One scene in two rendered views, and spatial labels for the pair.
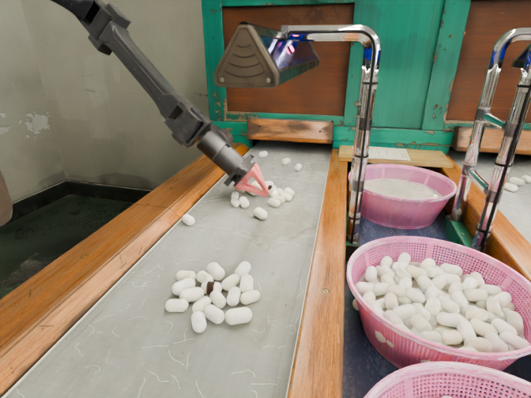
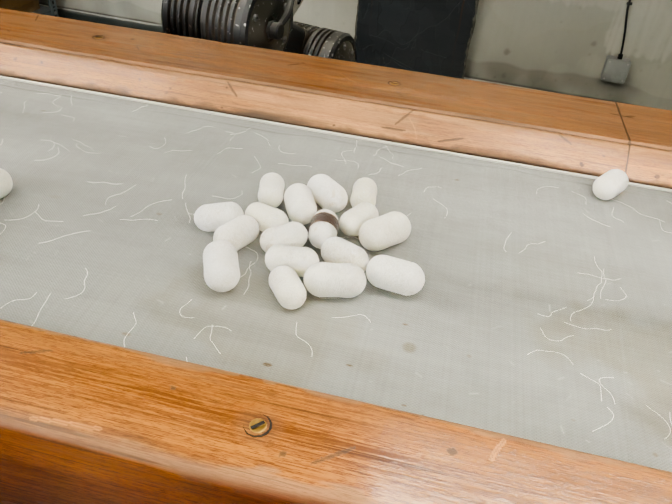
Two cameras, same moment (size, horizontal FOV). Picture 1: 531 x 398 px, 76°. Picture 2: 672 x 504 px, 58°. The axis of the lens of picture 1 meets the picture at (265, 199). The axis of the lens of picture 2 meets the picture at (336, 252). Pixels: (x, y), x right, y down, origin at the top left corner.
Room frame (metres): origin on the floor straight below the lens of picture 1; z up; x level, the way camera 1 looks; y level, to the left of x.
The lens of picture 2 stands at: (0.41, -0.25, 0.98)
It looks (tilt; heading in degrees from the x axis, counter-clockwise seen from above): 37 degrees down; 87
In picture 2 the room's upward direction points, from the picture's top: 5 degrees clockwise
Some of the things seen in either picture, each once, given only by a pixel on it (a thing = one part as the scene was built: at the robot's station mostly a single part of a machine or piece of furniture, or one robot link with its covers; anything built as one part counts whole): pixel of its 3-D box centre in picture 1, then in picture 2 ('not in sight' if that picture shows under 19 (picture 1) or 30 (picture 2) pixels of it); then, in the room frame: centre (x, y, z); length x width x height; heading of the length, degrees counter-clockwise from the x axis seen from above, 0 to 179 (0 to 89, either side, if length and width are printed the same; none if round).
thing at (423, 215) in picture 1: (397, 195); not in sight; (0.84, -0.36, 0.72); 0.27 x 0.27 x 0.10
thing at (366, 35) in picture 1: (321, 143); not in sight; (0.71, -0.12, 0.90); 0.20 x 0.19 x 0.45; 167
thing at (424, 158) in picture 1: (391, 155); not in sight; (1.05, -0.40, 0.77); 0.33 x 0.15 x 0.01; 77
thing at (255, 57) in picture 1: (288, 53); not in sight; (0.73, -0.04, 1.08); 0.62 x 0.08 x 0.07; 167
